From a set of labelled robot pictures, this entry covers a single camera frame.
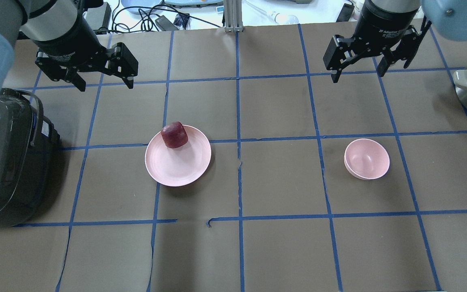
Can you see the red apple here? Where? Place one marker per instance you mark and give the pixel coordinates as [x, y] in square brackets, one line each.
[174, 135]

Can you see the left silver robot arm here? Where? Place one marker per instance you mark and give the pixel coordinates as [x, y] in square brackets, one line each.
[17, 16]

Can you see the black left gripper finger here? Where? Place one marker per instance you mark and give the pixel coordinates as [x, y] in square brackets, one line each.
[123, 64]
[57, 72]

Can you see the dark grey rice cooker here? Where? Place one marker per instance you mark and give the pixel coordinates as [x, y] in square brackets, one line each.
[27, 141]

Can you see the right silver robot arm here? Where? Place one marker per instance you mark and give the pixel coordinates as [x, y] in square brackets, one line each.
[449, 17]

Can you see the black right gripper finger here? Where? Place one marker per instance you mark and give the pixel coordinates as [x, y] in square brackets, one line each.
[342, 52]
[406, 50]

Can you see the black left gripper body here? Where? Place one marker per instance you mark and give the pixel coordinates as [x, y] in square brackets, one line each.
[68, 39]

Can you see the pink plate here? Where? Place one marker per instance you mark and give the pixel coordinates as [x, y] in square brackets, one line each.
[176, 167]

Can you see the aluminium frame post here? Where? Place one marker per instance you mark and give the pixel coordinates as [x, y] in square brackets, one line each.
[232, 15]

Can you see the light bulb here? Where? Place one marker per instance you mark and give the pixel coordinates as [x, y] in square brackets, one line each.
[283, 19]

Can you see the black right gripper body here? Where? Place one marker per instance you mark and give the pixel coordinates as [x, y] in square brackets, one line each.
[383, 22]

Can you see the pink bowl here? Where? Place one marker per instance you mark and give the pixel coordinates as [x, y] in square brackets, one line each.
[366, 159]

